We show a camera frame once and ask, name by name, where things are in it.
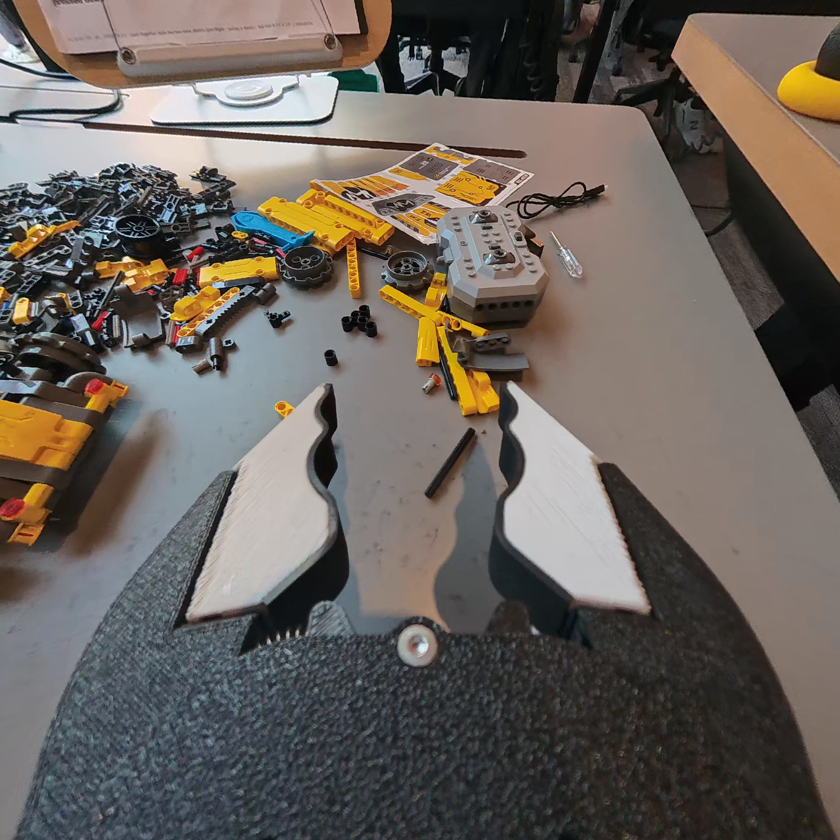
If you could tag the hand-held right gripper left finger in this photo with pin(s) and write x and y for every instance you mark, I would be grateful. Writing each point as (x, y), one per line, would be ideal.
(262, 544)

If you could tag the yellow short five-hole beam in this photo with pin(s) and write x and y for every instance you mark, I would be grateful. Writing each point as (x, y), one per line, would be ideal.
(285, 408)

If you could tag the yellow thin single beam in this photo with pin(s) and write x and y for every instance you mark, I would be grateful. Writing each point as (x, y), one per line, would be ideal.
(354, 269)

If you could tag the silver stand base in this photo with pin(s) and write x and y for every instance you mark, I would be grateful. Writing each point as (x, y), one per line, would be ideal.
(243, 108)

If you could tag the blue brick separator tool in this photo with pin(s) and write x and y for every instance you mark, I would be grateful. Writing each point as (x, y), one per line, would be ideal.
(269, 229)

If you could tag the pile of dark brick pieces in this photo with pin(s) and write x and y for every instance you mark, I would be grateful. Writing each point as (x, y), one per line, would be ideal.
(98, 210)

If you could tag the yellow grey sticker sheet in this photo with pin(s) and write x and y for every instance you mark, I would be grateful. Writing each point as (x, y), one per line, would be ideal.
(459, 177)

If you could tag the black pin connector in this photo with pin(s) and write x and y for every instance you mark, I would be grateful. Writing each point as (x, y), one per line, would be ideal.
(277, 318)

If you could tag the yellow toy brick vehicle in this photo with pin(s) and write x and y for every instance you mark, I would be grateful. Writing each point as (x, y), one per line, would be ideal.
(39, 433)

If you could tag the printed instruction sheet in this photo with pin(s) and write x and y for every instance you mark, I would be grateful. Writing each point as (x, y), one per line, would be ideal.
(197, 19)

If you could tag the dark grey curved panel piece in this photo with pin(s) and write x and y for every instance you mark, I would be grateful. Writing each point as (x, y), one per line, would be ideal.
(492, 358)

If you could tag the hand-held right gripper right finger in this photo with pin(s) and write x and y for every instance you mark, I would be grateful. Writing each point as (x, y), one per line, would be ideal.
(571, 538)

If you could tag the black dome on yellow base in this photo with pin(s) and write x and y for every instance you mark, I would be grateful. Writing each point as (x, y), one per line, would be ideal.
(807, 88)

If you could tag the dark grey sprocket wheel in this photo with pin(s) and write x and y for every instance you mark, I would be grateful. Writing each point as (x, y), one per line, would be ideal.
(407, 270)
(304, 268)

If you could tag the stack of yellow long beams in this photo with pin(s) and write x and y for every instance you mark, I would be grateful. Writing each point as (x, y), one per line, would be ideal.
(328, 216)

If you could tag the small grey red-tipped pin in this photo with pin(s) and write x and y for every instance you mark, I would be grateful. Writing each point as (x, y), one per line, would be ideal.
(430, 382)

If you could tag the loose yellow beams group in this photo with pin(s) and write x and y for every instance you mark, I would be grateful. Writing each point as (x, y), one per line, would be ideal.
(472, 387)

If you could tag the black spoked wheel rim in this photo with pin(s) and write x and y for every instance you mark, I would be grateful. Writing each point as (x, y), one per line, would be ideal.
(142, 236)

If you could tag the black connector cluster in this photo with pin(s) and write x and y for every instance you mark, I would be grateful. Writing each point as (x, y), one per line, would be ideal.
(359, 321)

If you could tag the grey brick battery box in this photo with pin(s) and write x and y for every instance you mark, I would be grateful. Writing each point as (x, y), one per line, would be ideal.
(492, 275)

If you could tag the black axle rod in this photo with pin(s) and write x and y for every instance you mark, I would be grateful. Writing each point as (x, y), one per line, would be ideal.
(449, 463)

